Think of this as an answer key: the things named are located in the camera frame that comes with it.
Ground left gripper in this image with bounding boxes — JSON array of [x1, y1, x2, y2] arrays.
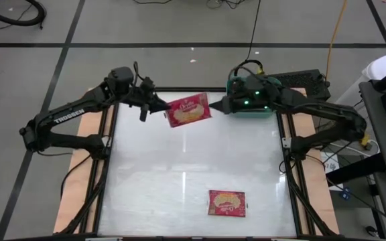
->
[[131, 78, 173, 123]]

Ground light brown wooden board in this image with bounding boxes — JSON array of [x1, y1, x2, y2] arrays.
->
[[52, 86, 340, 235]]

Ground yellow plug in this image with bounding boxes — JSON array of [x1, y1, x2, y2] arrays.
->
[[360, 133, 373, 151]]

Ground black vented equipment box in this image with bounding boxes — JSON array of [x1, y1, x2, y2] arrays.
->
[[271, 69, 332, 102]]

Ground black metal table frame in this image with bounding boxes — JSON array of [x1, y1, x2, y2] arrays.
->
[[58, 75, 340, 241]]

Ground white bin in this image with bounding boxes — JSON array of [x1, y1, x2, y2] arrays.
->
[[330, 54, 386, 114]]

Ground white cable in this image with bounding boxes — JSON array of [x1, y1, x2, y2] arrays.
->
[[330, 139, 381, 157]]

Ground yellow extension cable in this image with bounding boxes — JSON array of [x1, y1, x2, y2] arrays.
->
[[323, 0, 349, 114]]

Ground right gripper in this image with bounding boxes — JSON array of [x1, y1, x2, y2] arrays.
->
[[208, 76, 283, 116]]

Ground black coiled floor cable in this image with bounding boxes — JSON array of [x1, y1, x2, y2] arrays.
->
[[233, 0, 264, 77]]

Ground white paper sheet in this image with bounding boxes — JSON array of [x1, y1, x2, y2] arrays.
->
[[320, 152, 340, 192]]

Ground thick black hose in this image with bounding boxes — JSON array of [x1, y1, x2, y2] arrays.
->
[[0, 0, 48, 30]]

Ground red popcorn bag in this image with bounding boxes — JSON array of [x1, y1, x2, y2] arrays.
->
[[207, 189, 247, 218], [164, 92, 212, 129]]

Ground black desk leg bar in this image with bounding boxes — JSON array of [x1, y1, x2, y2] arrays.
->
[[325, 153, 386, 185]]

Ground teal plastic basket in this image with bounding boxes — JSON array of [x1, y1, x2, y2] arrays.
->
[[225, 76, 283, 120]]

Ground tangled black cables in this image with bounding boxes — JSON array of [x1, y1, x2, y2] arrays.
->
[[206, 0, 247, 10]]

